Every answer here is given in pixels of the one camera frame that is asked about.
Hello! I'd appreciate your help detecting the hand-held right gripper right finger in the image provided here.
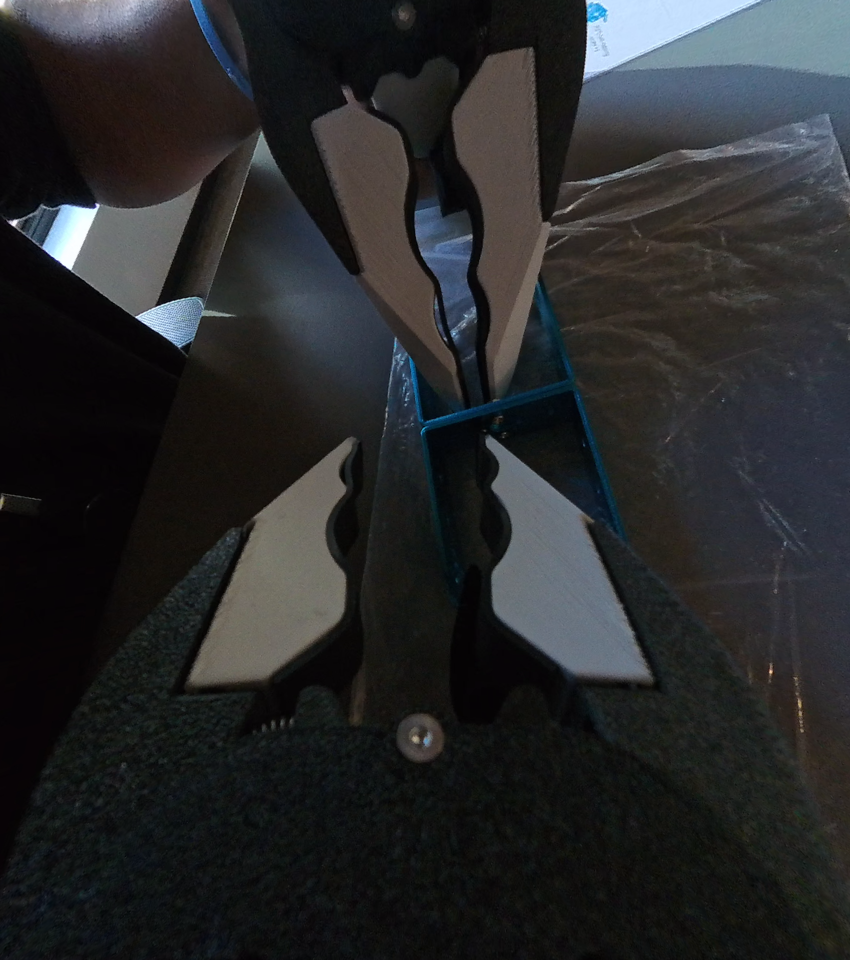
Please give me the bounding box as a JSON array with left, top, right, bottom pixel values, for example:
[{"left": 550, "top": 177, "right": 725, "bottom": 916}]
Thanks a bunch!
[{"left": 479, "top": 435, "right": 657, "bottom": 685}]

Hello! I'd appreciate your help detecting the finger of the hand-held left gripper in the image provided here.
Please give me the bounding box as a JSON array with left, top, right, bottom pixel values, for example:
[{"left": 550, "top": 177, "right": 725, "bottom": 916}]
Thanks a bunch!
[
  {"left": 451, "top": 46, "right": 554, "bottom": 399},
  {"left": 311, "top": 103, "right": 471, "bottom": 408}
]

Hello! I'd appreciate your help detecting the white instruction booklet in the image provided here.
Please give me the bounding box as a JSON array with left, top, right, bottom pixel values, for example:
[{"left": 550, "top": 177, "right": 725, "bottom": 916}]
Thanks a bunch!
[{"left": 582, "top": 0, "right": 764, "bottom": 80}]

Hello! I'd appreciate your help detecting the blue wristband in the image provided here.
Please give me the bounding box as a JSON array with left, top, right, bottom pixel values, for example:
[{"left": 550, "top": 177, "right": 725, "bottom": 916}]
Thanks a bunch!
[{"left": 188, "top": 0, "right": 255, "bottom": 99}]

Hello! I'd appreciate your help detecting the white ribbed object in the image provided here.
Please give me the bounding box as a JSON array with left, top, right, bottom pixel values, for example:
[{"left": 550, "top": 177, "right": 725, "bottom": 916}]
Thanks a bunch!
[{"left": 136, "top": 296, "right": 207, "bottom": 348}]

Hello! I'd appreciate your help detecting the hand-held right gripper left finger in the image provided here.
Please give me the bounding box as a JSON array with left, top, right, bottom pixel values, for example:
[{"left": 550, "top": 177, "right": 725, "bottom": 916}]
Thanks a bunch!
[{"left": 183, "top": 437, "right": 365, "bottom": 691}]

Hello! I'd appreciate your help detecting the blue H-shaped metal bracket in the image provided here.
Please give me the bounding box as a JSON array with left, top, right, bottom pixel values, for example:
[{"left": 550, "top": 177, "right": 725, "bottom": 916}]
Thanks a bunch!
[{"left": 406, "top": 281, "right": 629, "bottom": 601}]

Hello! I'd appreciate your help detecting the clear plastic bag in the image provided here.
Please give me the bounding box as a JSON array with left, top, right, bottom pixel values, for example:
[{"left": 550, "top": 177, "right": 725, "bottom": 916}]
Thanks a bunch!
[{"left": 380, "top": 112, "right": 850, "bottom": 826}]

